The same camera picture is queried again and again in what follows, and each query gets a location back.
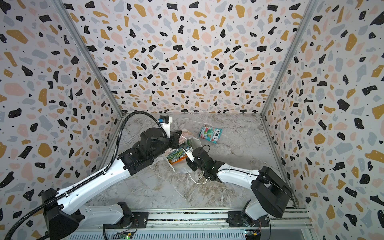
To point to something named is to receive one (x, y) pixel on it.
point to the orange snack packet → (179, 160)
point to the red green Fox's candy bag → (210, 133)
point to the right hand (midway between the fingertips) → (187, 152)
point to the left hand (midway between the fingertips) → (182, 129)
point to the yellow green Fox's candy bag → (176, 154)
